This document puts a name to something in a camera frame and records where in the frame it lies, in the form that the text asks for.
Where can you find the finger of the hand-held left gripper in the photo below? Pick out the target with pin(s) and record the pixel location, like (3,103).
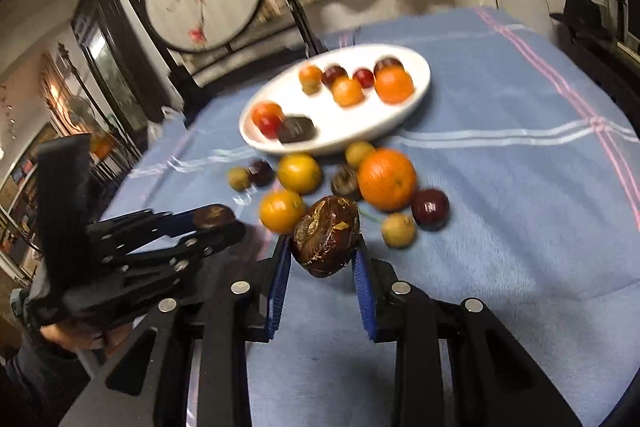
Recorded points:
(210,244)
(150,224)

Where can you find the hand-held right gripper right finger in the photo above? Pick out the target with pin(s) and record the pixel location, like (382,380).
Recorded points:
(362,297)

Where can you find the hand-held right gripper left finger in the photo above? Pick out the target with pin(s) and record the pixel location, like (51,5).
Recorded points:
(280,287)

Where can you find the wrinkled dark passion fruit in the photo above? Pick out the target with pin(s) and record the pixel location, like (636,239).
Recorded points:
(214,217)
(325,234)
(296,130)
(345,182)

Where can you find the red cherry tomato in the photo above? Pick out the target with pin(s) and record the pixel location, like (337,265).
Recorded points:
(363,78)
(270,128)

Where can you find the white oval plate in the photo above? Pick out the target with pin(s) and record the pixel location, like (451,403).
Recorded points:
(360,122)

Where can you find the red plum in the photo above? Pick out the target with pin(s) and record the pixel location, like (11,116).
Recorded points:
(334,74)

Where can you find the large orange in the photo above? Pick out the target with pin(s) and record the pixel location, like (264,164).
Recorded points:
(394,86)
(387,179)

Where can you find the dark purple plum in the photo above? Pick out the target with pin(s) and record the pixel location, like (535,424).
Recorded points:
(430,208)
(389,64)

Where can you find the person's left forearm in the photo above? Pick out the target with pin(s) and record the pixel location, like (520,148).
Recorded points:
(35,382)

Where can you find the person's left hand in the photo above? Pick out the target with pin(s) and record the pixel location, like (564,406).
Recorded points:
(65,337)

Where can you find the wooden bookshelf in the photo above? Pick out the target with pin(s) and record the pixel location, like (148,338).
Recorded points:
(20,207)

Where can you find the yellow longan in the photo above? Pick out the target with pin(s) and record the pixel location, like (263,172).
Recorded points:
(238,179)
(398,230)
(359,154)

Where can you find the yellow-orange citrus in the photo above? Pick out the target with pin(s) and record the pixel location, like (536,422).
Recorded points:
(299,173)
(280,210)

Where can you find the small dark plum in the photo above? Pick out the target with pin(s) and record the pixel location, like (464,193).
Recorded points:
(261,173)

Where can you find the blue plaid tablecloth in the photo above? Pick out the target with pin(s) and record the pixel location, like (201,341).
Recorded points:
(500,207)

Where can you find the dark wooden cabinet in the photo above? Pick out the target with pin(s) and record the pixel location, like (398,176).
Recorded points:
(110,57)

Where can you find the black metal rack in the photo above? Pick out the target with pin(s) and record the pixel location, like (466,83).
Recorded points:
(620,72)

